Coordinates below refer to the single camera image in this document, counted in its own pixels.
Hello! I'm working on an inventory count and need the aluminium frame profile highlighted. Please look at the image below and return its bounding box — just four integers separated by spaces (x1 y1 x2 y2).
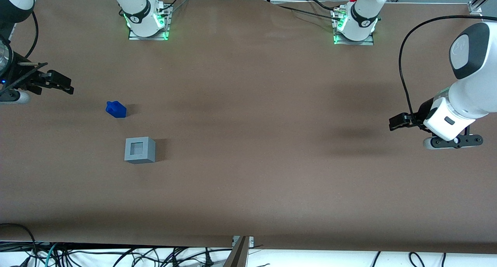
468 0 497 14

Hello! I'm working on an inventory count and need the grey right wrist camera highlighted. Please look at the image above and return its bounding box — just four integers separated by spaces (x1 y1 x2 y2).
0 91 31 105

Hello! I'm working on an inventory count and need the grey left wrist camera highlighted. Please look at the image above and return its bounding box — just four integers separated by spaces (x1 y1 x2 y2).
423 134 484 150

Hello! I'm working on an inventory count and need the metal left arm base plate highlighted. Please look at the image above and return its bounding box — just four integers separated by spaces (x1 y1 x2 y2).
332 7 375 46

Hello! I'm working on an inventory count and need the aluminium table edge bracket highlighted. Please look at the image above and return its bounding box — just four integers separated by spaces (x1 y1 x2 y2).
223 235 255 267

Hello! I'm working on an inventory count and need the teal floor cable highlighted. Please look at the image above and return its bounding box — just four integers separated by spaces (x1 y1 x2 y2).
43 243 59 267

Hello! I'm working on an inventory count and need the gray square base block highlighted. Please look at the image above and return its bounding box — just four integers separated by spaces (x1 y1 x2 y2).
124 136 156 164

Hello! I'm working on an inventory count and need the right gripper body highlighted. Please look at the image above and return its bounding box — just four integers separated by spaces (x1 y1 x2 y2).
0 62 50 96

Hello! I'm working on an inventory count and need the black cable on tabletop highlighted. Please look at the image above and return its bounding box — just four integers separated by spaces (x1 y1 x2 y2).
276 0 344 22

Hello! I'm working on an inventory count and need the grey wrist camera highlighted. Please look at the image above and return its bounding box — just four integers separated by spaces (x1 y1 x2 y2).
423 134 484 150
0 91 31 105

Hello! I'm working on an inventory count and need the black looped floor cable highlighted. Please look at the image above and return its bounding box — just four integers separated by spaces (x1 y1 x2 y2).
0 223 38 267

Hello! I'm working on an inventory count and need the blue plastic part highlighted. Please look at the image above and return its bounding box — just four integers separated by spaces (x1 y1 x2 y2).
106 101 127 119

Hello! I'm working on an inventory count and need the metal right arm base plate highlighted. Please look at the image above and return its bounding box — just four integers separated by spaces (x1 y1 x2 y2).
128 3 173 41

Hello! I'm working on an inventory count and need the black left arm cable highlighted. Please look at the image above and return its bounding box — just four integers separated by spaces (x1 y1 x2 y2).
399 14 482 124

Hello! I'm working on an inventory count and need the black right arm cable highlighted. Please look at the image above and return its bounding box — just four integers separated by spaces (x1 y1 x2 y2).
23 10 39 61

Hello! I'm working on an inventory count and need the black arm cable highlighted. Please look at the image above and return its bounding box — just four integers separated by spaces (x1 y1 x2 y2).
23 10 39 61
399 14 482 124

